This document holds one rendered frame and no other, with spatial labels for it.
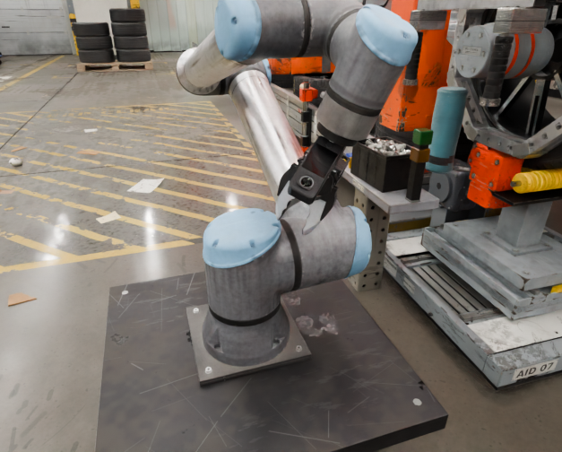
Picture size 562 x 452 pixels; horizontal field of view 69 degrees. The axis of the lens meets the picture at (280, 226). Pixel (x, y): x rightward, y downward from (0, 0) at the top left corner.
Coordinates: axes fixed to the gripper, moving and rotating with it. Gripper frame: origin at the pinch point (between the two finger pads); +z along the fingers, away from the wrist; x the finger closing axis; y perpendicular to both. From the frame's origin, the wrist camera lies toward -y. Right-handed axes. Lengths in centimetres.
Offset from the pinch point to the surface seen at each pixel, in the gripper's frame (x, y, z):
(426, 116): -15, 112, 3
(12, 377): 52, -20, 85
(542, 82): -37, 79, -29
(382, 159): -9, 57, 5
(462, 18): -8, 93, -33
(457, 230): -46, 84, 26
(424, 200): -25, 55, 9
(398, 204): -19, 49, 11
